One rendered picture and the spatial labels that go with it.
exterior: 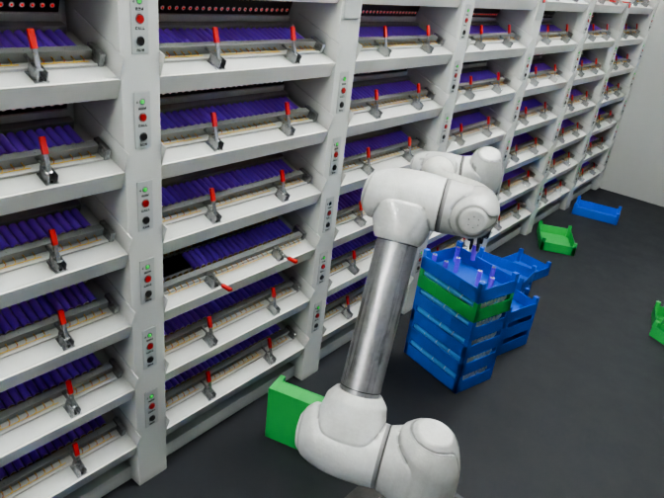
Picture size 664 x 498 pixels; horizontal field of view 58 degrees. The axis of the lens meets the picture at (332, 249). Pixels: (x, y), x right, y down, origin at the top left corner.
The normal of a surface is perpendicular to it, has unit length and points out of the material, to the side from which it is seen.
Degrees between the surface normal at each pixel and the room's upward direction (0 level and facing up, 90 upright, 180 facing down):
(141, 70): 90
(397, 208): 69
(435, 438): 7
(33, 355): 21
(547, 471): 0
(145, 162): 90
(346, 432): 61
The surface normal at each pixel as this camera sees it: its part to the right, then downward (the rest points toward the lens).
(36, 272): 0.37, -0.71
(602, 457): 0.11, -0.89
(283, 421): -0.41, 0.36
